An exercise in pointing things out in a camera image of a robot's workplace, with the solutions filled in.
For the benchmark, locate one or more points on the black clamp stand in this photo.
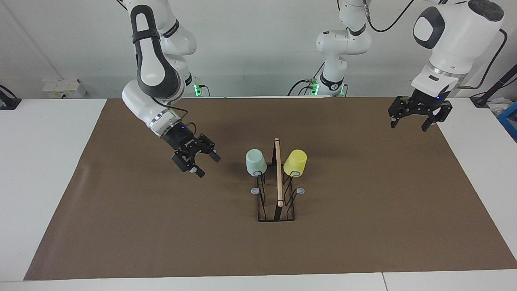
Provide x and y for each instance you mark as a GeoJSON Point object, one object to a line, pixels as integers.
{"type": "Point", "coordinates": [8, 103]}

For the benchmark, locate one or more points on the clear plastic bag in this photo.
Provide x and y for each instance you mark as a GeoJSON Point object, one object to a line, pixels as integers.
{"type": "Point", "coordinates": [499, 106]}

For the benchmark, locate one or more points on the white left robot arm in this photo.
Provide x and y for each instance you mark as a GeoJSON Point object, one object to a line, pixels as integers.
{"type": "Point", "coordinates": [456, 36]}

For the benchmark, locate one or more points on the white power socket box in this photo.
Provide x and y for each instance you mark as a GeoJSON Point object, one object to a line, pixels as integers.
{"type": "Point", "coordinates": [64, 88]}

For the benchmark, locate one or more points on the black tripod stand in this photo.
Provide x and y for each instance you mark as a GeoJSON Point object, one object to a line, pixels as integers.
{"type": "Point", "coordinates": [494, 87]}

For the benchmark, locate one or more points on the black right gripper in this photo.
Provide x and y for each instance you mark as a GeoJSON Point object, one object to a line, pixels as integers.
{"type": "Point", "coordinates": [181, 139]}

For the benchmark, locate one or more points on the pale green plastic cup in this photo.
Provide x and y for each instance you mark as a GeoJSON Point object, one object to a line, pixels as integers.
{"type": "Point", "coordinates": [256, 161]}

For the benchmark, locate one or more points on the blue box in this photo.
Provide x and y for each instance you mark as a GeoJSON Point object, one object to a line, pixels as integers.
{"type": "Point", "coordinates": [509, 121]}

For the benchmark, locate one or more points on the brown table mat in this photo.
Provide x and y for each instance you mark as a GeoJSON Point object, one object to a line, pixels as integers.
{"type": "Point", "coordinates": [181, 234]}

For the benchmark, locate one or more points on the yellow plastic cup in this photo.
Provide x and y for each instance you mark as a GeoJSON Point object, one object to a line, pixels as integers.
{"type": "Point", "coordinates": [295, 161]}

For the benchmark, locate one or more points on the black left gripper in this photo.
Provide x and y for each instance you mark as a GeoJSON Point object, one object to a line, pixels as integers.
{"type": "Point", "coordinates": [424, 105]}

